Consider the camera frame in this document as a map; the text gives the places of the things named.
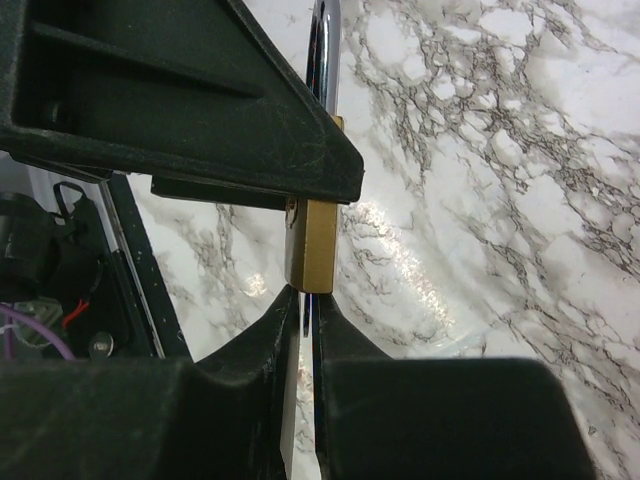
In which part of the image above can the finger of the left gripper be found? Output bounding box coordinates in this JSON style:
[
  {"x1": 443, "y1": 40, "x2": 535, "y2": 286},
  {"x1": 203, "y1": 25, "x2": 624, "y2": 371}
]
[{"x1": 1, "y1": 1, "x2": 364, "y2": 210}]

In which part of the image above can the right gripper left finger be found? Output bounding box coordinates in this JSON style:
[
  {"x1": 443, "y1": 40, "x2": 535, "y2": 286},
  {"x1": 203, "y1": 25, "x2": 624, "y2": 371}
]
[{"x1": 1, "y1": 287, "x2": 299, "y2": 479}]

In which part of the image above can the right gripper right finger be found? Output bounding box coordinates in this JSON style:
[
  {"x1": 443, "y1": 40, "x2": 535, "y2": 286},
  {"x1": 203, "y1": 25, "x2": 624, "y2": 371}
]
[{"x1": 310, "y1": 295, "x2": 596, "y2": 479}]

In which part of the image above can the brass padlock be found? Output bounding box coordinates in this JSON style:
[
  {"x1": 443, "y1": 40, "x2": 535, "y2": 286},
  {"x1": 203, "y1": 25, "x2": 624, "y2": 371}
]
[{"x1": 285, "y1": 1, "x2": 344, "y2": 301}]

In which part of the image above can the silver padlock key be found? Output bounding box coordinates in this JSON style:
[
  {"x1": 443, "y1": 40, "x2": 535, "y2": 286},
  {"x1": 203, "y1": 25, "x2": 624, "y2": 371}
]
[{"x1": 301, "y1": 293, "x2": 313, "y2": 337}]

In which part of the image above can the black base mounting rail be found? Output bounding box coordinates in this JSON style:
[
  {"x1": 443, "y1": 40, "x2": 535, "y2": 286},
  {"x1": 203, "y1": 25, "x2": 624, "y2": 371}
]
[{"x1": 0, "y1": 177, "x2": 194, "y2": 364}]

